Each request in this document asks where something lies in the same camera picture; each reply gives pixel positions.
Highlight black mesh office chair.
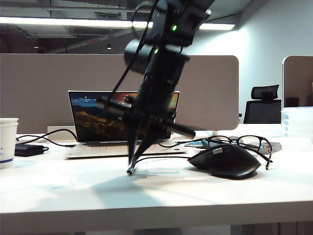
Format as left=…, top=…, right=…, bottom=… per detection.
left=243, top=84, right=282, bottom=124

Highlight silver laptop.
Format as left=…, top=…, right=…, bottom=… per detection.
left=64, top=90, right=188, bottom=159

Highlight black power adapter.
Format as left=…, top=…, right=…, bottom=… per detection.
left=14, top=144, right=49, bottom=157

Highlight white desk socket box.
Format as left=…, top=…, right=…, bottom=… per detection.
left=46, top=126, right=76, bottom=142

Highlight long ceiling light strip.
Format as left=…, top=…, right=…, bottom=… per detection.
left=0, top=16, right=235, bottom=31

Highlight black-framed eyeglasses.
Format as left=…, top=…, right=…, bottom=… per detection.
left=205, top=135, right=273, bottom=170

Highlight small black box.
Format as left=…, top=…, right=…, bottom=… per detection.
left=285, top=97, right=300, bottom=107

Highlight black computer mouse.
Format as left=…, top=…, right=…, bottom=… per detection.
left=187, top=143, right=261, bottom=181

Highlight black laptop power cable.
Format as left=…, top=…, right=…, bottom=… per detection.
left=15, top=129, right=78, bottom=148

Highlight translucent plastic storage boxes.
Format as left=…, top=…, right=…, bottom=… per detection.
left=280, top=106, right=313, bottom=139

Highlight white paper cup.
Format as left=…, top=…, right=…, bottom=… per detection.
left=0, top=118, right=20, bottom=170

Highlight wide brown desk partition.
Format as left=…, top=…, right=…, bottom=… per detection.
left=0, top=54, right=240, bottom=134

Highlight grey printed lanyard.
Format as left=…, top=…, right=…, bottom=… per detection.
left=255, top=141, right=282, bottom=154

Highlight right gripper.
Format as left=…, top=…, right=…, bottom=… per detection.
left=96, top=47, right=197, bottom=169

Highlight narrow brown desk partition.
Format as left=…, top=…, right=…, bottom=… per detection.
left=282, top=55, right=313, bottom=108

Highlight black USB charger cable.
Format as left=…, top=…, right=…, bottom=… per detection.
left=126, top=138, right=208, bottom=176

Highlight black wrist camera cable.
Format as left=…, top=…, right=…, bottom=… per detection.
left=112, top=0, right=162, bottom=95

